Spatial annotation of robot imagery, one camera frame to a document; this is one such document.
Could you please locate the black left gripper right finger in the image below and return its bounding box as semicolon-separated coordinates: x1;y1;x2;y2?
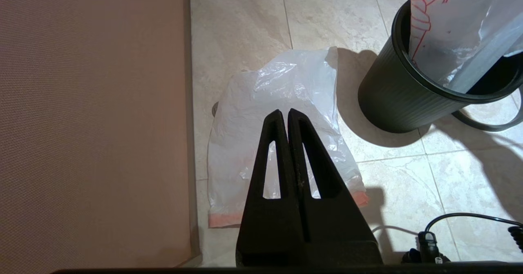
288;109;383;266

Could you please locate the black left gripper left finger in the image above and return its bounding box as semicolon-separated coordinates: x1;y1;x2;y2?
236;110;306;266

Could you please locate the thin white cable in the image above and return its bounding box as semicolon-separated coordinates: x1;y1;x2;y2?
370;226;419;238

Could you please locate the black braided cable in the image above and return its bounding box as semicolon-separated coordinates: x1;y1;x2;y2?
507;225;523;253

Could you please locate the grey bin rim ring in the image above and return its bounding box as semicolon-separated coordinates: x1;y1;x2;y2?
451;88;523;132

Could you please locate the black cable with plug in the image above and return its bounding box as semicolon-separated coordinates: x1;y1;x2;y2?
402;214;523;264

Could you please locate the used translucent orange-drawstring trash bag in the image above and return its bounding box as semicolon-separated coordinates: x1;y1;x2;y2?
402;0;523;94

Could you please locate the black trash bin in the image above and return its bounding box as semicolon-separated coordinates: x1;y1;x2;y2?
358;0;523;134

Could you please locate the clean translucent white trash bag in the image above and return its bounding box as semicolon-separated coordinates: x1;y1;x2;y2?
207;47;369;228

